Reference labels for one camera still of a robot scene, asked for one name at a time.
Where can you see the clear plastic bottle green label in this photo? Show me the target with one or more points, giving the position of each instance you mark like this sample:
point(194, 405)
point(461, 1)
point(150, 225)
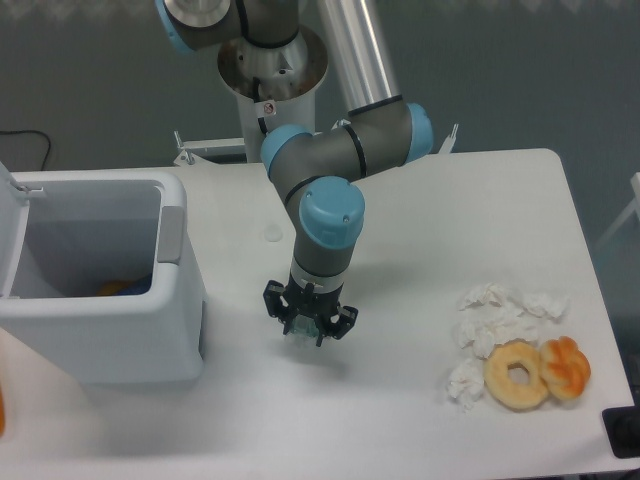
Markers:
point(303, 332)

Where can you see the plain ring donut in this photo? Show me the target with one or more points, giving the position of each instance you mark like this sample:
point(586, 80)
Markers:
point(512, 376)

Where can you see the white bin lid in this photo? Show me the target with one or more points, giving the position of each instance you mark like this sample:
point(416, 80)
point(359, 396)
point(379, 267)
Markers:
point(15, 206)

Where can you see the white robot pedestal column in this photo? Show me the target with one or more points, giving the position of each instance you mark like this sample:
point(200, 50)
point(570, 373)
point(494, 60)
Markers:
point(273, 86)

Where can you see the crumpled white tissue upper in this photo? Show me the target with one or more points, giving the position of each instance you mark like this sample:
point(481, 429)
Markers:
point(494, 315)

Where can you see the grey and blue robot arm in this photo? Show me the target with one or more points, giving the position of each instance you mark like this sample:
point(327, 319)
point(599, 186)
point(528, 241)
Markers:
point(320, 112)

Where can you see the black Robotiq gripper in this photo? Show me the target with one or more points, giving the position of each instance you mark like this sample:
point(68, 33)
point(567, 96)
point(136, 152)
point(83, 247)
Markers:
point(331, 320)

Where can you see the orange glazed twisted pastry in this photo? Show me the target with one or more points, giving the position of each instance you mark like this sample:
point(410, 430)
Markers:
point(564, 368)

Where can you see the white furniture at right edge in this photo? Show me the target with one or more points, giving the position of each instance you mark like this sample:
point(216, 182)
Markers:
point(631, 210)

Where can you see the black device at edge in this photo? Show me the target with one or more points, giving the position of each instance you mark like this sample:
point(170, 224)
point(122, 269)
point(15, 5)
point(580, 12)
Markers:
point(622, 428)

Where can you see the orange object at left edge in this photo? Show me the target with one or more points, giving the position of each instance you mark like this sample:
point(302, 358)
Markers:
point(2, 413)

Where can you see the orange and blue bin contents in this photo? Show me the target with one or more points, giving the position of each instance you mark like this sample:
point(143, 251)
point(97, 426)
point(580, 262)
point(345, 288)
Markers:
point(125, 287)

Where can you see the white open trash bin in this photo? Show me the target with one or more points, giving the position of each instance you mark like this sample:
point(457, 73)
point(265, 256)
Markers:
point(91, 227)

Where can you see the crumpled white tissue lower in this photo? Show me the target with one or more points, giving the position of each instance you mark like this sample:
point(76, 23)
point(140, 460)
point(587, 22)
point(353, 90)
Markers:
point(466, 385)

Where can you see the crumpled white tissue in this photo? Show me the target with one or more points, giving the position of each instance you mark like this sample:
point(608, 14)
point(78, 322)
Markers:
point(466, 385)
point(494, 315)

